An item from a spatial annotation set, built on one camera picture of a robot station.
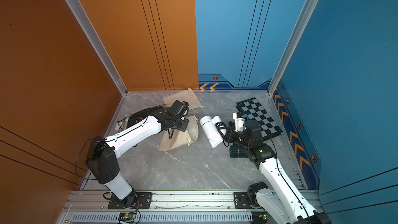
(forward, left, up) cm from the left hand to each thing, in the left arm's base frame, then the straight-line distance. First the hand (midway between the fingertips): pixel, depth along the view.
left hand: (185, 121), depth 86 cm
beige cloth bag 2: (+35, +3, -15) cm, 38 cm away
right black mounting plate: (-36, -29, -13) cm, 48 cm away
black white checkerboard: (+16, -44, -11) cm, 49 cm away
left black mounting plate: (-37, +20, -8) cm, 43 cm away
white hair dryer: (-8, -15, +6) cm, 19 cm away
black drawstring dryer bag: (+12, +32, -10) cm, 35 cm away
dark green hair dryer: (-14, -29, -8) cm, 33 cm away
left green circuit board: (-43, +25, -16) cm, 52 cm away
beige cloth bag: (-8, +3, -4) cm, 10 cm away
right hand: (-8, -19, +6) cm, 22 cm away
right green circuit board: (-42, -36, -15) cm, 58 cm away
